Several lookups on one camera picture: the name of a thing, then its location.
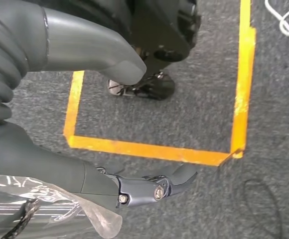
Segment yellow floor tape square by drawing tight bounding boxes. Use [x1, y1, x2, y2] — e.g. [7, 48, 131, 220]
[63, 0, 257, 168]

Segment white floor cable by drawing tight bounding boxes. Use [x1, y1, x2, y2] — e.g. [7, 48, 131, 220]
[264, 0, 289, 42]

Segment clear plastic sheet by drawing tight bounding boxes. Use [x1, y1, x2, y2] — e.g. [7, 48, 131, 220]
[0, 175, 123, 239]

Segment black braided cable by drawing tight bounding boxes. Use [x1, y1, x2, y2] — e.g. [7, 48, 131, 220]
[0, 199, 40, 239]

